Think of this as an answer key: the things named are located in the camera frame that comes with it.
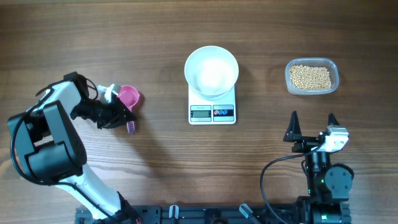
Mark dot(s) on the white digital kitchen scale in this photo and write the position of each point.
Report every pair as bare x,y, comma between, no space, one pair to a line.
218,111

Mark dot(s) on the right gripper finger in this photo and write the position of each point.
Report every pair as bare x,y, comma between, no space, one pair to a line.
293,132
332,121

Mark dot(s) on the white bowl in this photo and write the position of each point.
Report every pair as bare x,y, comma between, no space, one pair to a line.
211,71

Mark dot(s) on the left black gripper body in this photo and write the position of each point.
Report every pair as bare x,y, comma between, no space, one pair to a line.
107,116

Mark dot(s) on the pink plastic scoop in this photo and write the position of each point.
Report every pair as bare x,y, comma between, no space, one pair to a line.
131,98

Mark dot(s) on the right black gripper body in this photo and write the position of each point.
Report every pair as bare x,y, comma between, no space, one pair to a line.
305,146

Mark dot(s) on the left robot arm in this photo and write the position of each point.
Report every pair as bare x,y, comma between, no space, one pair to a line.
46,149

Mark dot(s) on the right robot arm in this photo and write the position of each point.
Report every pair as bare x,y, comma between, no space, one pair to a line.
328,184

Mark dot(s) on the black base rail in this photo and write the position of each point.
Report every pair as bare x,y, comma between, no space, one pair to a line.
282,213

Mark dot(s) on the soybeans in container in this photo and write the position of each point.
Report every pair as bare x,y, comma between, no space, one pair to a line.
310,78

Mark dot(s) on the clear plastic container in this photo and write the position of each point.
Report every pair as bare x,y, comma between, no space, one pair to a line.
313,62

